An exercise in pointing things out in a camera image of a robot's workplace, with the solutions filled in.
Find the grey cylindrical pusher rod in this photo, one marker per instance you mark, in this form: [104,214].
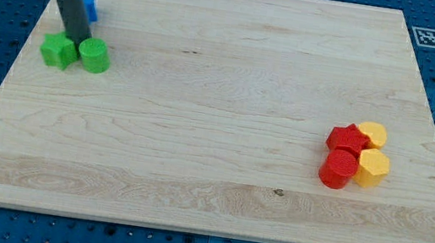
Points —
[75,20]

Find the green star block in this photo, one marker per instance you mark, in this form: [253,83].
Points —
[58,51]

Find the red star block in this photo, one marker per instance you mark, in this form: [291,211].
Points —
[349,139]

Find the blue cube block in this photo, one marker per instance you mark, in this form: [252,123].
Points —
[90,9]

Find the green cylinder block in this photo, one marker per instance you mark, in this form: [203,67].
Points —
[94,55]

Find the light wooden board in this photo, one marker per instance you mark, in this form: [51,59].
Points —
[213,117]

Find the red cylinder block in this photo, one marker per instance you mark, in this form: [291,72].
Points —
[338,169]

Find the yellow cylinder block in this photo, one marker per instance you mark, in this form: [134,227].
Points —
[376,133]

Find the yellow hexagon block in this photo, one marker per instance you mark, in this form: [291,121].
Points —
[373,167]

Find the white fiducial marker tag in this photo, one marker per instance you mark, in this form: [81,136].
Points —
[424,37]

